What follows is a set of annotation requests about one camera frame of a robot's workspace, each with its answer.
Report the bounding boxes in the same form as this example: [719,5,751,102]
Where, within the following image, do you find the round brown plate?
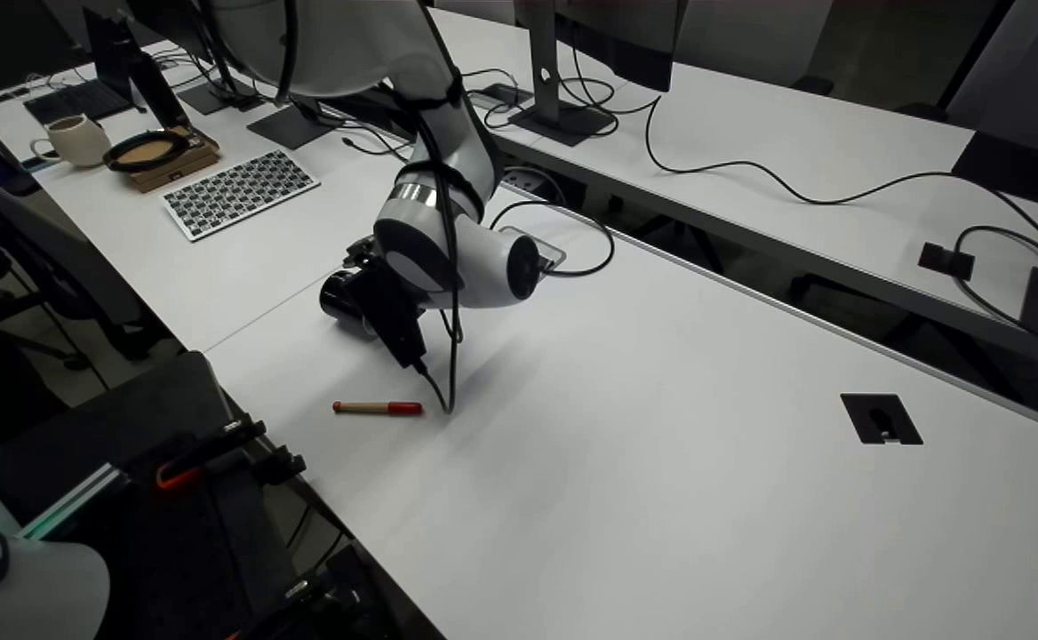
[103,130,195,176]

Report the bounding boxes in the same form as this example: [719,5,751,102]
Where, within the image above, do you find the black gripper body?
[347,233,411,290]

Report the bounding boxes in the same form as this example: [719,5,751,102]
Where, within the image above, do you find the monitor with grey stand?
[509,0,677,150]

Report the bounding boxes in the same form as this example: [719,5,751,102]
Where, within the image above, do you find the looped black outlet cable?
[487,197,618,282]

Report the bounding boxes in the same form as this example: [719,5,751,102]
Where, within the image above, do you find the black desktop monitor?
[79,5,190,137]

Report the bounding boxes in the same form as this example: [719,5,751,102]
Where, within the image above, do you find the patterned calibration board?
[159,145,323,248]

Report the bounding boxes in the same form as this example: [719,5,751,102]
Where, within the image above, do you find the black square desk grommet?
[840,391,929,447]

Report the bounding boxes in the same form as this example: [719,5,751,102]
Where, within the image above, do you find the wooden board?
[113,126,225,197]

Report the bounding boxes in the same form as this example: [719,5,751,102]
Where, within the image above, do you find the black office chair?
[0,157,174,365]

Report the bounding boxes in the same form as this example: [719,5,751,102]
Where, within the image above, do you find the aluminium rail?
[17,464,130,546]

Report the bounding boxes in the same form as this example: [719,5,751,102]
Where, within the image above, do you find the orange handled clamp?
[154,416,308,496]

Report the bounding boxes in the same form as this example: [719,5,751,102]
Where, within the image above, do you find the dark grey square pad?
[244,102,335,153]

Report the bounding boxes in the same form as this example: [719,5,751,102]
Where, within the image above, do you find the white cup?
[45,111,113,171]

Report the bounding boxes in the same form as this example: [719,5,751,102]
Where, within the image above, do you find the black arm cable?
[407,164,468,421]

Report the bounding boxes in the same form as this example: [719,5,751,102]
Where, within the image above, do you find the small black adapter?
[914,240,981,285]

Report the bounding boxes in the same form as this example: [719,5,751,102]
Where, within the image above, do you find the red marker pen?
[330,399,431,421]

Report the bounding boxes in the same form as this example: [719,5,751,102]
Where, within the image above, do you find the black keyboard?
[21,79,103,130]

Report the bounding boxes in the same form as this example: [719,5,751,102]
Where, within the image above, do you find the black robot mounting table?
[0,349,308,640]

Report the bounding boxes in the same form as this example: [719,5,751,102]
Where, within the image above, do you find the monitor with dark stand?
[942,0,1038,357]

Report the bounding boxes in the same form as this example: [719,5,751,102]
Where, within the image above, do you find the black monitor cable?
[949,188,1038,330]

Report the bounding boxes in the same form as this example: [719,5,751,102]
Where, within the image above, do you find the dark flat pad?
[177,75,237,119]

